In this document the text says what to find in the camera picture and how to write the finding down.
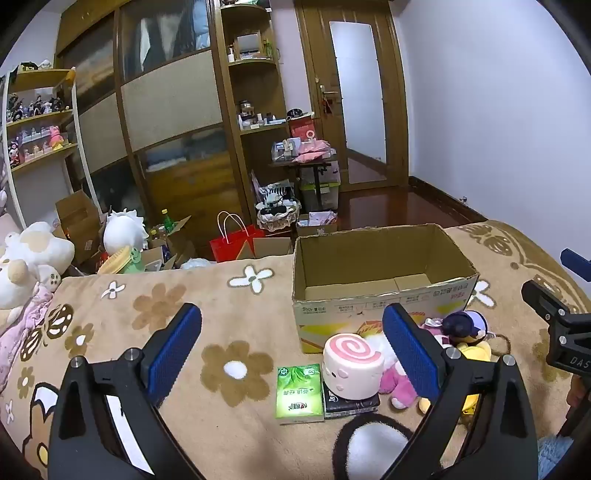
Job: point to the green tissue packet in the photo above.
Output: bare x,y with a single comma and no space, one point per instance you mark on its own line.
298,392

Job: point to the low flat cardboard box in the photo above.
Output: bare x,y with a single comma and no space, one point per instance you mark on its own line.
272,248

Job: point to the white spiky-hair plush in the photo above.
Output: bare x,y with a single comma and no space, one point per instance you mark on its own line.
123,233

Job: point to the green frog toy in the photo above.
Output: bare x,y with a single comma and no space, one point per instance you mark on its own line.
122,261

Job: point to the pink crumpled cloth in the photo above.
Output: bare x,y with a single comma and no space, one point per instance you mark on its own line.
23,323

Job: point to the wooden corner shelf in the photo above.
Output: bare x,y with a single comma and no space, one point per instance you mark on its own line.
251,152

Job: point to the pink swirl roll plush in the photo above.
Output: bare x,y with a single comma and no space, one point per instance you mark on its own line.
353,364

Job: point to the open carton with bottles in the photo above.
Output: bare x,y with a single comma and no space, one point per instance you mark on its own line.
178,244

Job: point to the clear plastic storage box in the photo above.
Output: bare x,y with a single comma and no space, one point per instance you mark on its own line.
328,191

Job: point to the row of dark figurines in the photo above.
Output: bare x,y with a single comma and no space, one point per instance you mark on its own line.
37,107

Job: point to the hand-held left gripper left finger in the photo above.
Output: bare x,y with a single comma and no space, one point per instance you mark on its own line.
178,350

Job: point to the zebra-striped bag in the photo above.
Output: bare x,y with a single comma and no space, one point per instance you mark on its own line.
276,194

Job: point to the small cardboard box with papers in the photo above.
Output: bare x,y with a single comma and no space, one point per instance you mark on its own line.
316,224

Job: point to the black tissue packet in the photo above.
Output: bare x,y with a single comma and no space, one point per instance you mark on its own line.
351,406

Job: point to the red paper bag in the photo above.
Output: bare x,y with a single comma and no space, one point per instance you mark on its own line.
231,247

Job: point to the light blue fluffy cloth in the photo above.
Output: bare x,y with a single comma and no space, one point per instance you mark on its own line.
554,457

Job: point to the pink bear plush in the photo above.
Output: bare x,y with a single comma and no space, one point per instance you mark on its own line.
397,385

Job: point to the pile of pink packets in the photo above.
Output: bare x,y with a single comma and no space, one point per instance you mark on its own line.
314,150

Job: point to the white brown-patched plush dog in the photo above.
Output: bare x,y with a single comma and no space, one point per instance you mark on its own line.
32,258

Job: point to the wooden sliding-door wardrobe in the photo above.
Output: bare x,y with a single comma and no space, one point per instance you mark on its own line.
171,106

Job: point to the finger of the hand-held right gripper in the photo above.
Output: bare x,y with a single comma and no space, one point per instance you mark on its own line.
540,295
576,262

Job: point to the dark folding table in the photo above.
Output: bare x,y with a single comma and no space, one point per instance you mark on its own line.
314,173

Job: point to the yellow plush toy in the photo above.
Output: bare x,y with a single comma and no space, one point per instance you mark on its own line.
475,353

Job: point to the brown cardboard carton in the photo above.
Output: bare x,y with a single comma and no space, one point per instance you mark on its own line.
78,221

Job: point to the white and yellow display shelf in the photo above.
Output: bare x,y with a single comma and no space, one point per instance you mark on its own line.
46,159

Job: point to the row of small cosmetic bottles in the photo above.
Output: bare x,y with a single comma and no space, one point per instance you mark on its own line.
258,117

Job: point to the floral beige blanket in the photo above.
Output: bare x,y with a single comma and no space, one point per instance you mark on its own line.
231,323

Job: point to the lace-trimmed basket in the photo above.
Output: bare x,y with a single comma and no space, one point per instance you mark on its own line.
277,219

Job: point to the purple hat plush doll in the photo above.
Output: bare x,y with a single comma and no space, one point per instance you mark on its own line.
459,325

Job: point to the green glass bottle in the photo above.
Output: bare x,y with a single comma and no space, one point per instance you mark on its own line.
167,220

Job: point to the red gift box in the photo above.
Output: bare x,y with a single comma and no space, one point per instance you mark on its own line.
302,128

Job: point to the wooden door with glass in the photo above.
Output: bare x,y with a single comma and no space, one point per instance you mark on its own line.
314,55

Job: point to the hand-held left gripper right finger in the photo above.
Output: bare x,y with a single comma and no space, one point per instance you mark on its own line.
411,355

